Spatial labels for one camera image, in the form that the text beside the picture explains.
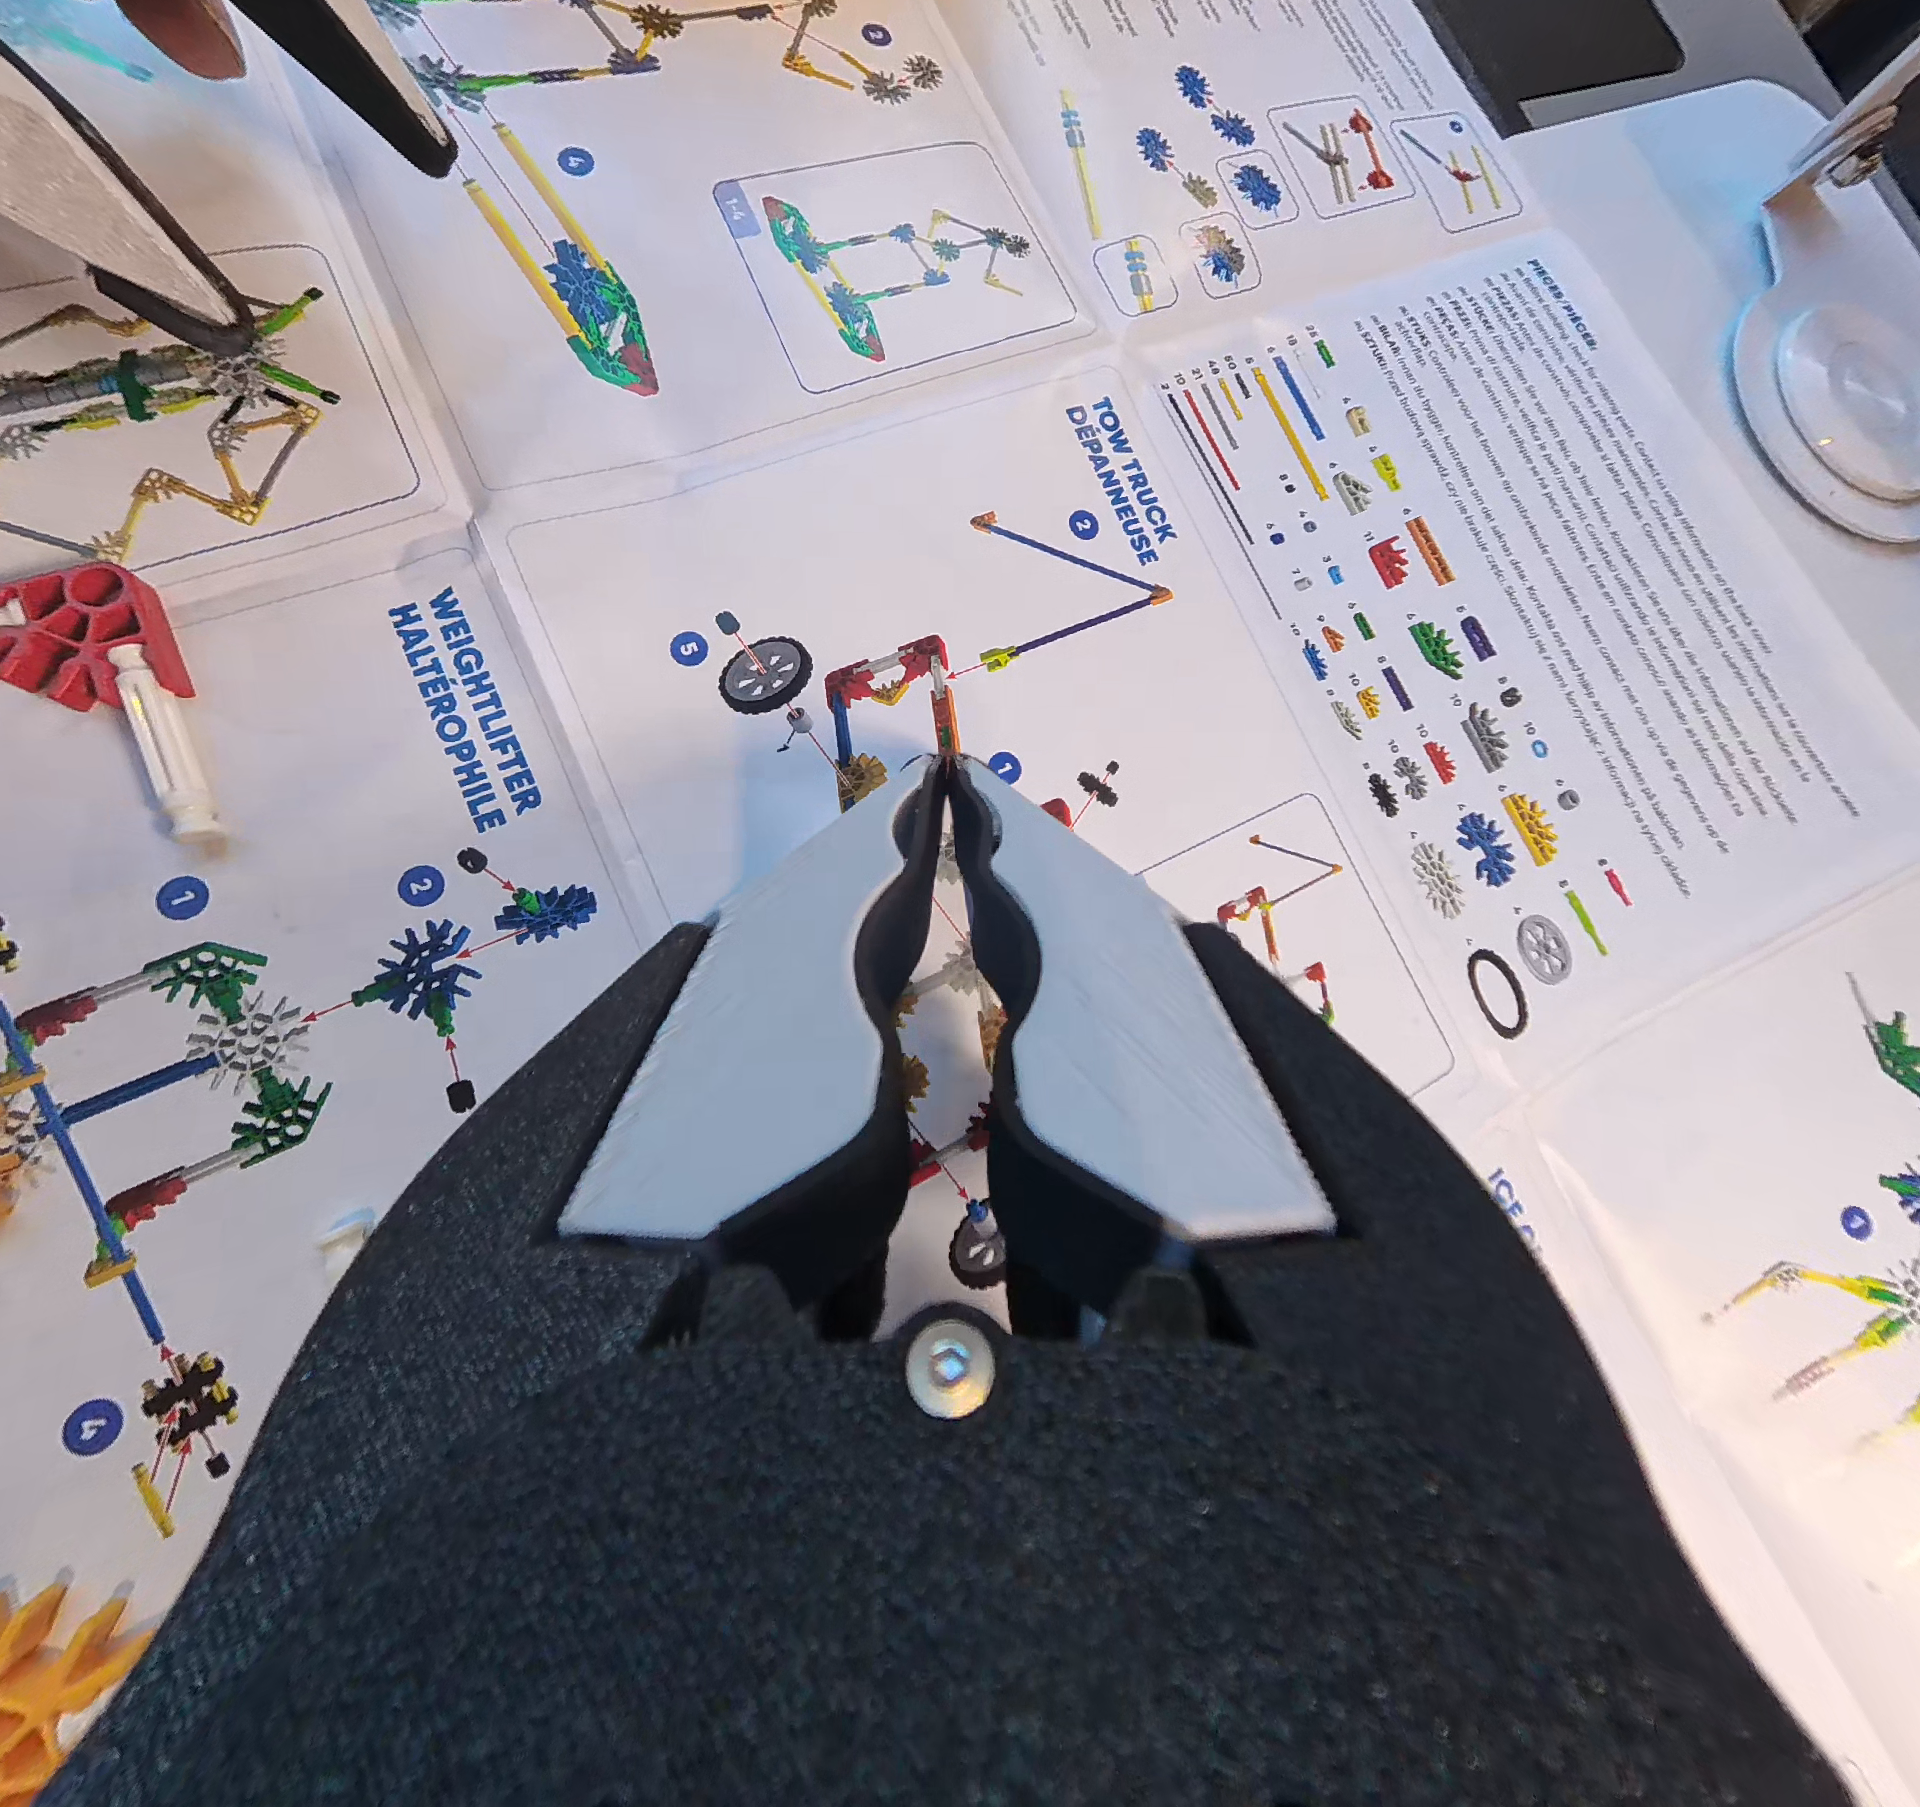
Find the red toy connector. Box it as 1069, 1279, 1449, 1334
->
0, 560, 195, 719

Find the white metal stand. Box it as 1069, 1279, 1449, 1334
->
1504, 70, 1920, 550

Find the blue rod orange connector assembly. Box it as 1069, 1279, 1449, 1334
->
0, 1563, 151, 1801

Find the white toy rod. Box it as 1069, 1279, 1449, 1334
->
110, 644, 223, 848

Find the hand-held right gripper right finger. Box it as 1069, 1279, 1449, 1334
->
948, 752, 1339, 1244

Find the printed instruction sheet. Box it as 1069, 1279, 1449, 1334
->
0, 0, 1920, 1807

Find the person's left hand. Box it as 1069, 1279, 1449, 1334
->
108, 0, 251, 80

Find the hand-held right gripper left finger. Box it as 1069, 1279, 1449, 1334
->
554, 752, 955, 1244

